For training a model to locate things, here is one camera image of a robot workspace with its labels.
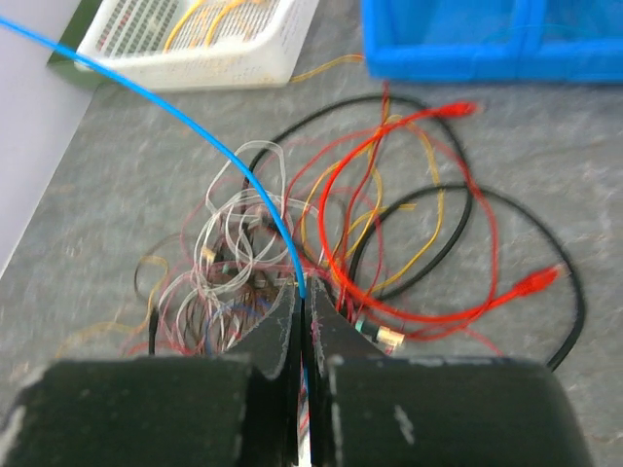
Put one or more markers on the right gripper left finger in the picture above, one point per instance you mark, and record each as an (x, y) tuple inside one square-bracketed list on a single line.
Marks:
[(239, 408)]

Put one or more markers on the green plastic tray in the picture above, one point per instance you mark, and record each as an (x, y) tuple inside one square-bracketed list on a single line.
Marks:
[(71, 37)]

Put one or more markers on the blue divided plastic bin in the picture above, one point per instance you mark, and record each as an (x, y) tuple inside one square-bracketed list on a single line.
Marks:
[(493, 41)]

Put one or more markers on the white perforated plastic basket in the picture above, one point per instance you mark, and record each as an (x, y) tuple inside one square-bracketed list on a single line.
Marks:
[(187, 45)]

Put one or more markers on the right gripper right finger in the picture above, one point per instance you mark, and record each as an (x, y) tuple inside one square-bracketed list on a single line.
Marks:
[(368, 409)]

